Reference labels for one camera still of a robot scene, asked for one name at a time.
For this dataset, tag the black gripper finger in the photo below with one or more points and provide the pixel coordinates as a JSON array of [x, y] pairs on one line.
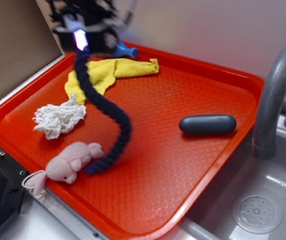
[[66, 38], [102, 41]]

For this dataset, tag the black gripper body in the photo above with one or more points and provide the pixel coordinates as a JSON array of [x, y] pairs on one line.
[[85, 15]]

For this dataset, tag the blue plastic bottle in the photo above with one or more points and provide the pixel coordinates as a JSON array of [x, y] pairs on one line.
[[122, 50]]

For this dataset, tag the yellow cloth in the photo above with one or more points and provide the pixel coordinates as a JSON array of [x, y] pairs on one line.
[[103, 75]]

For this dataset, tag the brown cardboard panel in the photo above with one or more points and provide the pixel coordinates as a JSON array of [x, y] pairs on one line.
[[27, 44]]

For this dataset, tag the crumpled white paper towel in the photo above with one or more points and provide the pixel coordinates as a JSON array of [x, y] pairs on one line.
[[53, 120]]

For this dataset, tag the red plastic tray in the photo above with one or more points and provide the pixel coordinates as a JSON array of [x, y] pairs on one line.
[[162, 170]]

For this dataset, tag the pink plush toy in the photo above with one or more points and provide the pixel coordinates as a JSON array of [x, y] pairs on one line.
[[64, 167]]

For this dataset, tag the dark grey oblong capsule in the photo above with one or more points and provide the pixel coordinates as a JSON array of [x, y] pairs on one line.
[[208, 124]]

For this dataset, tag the black box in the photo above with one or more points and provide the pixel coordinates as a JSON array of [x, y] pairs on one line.
[[11, 190]]

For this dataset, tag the grey faucet spout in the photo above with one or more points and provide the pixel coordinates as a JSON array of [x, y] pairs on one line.
[[269, 110]]

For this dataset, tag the grey sink basin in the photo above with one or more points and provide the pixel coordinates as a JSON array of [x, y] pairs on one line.
[[211, 217]]

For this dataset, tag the sink drain strainer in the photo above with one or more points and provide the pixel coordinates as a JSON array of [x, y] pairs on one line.
[[257, 213]]

